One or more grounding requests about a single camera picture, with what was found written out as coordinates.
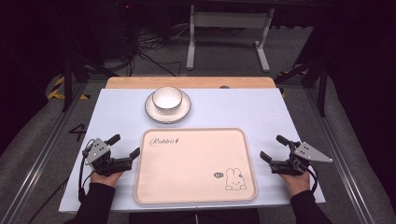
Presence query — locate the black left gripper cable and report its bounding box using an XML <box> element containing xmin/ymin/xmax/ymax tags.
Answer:
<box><xmin>78</xmin><ymin>139</ymin><xmax>96</xmax><ymax>203</ymax></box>

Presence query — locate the yellow black floor tape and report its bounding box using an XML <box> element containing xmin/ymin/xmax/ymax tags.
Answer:
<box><xmin>46</xmin><ymin>76</ymin><xmax>92</xmax><ymax>101</ymax></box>
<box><xmin>276</xmin><ymin>63</ymin><xmax>310</xmax><ymax>99</ymax></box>

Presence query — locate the person's right hand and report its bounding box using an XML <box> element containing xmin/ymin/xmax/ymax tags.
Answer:
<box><xmin>278</xmin><ymin>171</ymin><xmax>312</xmax><ymax>197</ymax></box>

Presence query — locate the thin black floor cable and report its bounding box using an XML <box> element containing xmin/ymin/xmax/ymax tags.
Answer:
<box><xmin>27</xmin><ymin>176</ymin><xmax>70</xmax><ymax>224</ymax></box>

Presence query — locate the black tripod stand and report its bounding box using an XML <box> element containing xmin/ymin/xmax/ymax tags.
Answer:
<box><xmin>60</xmin><ymin>52</ymin><xmax>120</xmax><ymax>114</ymax></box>
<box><xmin>274</xmin><ymin>55</ymin><xmax>329</xmax><ymax>118</ymax></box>

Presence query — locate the wooden table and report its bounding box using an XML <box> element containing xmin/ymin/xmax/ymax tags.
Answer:
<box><xmin>105</xmin><ymin>76</ymin><xmax>277</xmax><ymax>90</ymax></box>

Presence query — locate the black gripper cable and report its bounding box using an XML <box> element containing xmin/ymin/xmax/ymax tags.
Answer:
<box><xmin>78</xmin><ymin>139</ymin><xmax>96</xmax><ymax>203</ymax></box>
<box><xmin>306</xmin><ymin>163</ymin><xmax>319</xmax><ymax>194</ymax></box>

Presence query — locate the white plate dark rim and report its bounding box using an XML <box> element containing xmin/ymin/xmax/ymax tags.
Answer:
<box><xmin>144</xmin><ymin>90</ymin><xmax>192</xmax><ymax>124</ymax></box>

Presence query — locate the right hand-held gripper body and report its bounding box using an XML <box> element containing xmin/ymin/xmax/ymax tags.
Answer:
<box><xmin>269</xmin><ymin>140</ymin><xmax>333</xmax><ymax>177</ymax></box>

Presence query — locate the person's left hand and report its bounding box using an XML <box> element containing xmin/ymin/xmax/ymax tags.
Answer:
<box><xmin>90</xmin><ymin>170</ymin><xmax>125</xmax><ymax>189</ymax></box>

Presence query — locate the white bowl dark rim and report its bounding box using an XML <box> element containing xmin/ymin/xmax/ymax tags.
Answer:
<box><xmin>151</xmin><ymin>86</ymin><xmax>184</xmax><ymax>115</ymax></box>

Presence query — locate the white metal stand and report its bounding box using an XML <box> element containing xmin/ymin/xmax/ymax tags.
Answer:
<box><xmin>186</xmin><ymin>4</ymin><xmax>276</xmax><ymax>73</ymax></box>

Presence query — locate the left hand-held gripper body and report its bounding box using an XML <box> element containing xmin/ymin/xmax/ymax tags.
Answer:
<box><xmin>82</xmin><ymin>137</ymin><xmax>134</xmax><ymax>177</ymax></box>

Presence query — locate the white board table cover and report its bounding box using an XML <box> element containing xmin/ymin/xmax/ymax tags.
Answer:
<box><xmin>59</xmin><ymin>88</ymin><xmax>326</xmax><ymax>214</ymax></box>

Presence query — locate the aluminium rail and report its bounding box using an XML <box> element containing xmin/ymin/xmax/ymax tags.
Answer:
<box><xmin>303</xmin><ymin>87</ymin><xmax>376</xmax><ymax>224</ymax></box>
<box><xmin>0</xmin><ymin>83</ymin><xmax>92</xmax><ymax>224</ymax></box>

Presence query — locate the pink tray rabbit print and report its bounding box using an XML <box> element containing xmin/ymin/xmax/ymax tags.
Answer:
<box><xmin>134</xmin><ymin>127</ymin><xmax>258</xmax><ymax>205</ymax></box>

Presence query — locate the bundle of black floor cables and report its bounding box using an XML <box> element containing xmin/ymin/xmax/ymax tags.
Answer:
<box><xmin>129</xmin><ymin>22</ymin><xmax>190</xmax><ymax>77</ymax></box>

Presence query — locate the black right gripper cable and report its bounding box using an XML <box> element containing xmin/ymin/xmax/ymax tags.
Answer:
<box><xmin>306</xmin><ymin>163</ymin><xmax>319</xmax><ymax>194</ymax></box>

